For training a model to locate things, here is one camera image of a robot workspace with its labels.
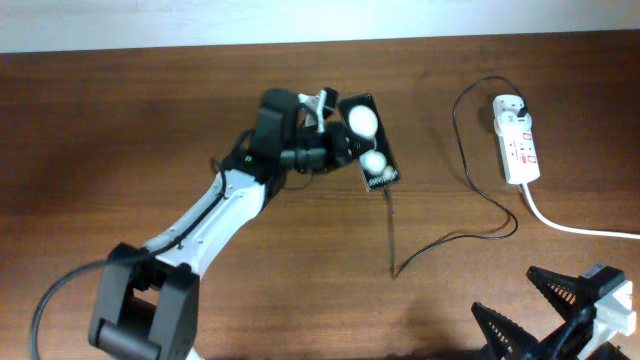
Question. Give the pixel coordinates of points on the black smartphone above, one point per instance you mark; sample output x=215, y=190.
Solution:
x=378, y=167

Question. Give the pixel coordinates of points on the white power strip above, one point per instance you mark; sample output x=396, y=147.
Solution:
x=519, y=158

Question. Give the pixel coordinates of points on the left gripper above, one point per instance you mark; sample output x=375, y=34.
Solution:
x=331, y=142

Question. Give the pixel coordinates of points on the black usb plug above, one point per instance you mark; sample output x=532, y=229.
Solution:
x=523, y=111

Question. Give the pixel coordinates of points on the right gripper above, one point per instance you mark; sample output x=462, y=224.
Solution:
x=524, y=342

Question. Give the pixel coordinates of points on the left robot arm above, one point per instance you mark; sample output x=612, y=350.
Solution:
x=148, y=299

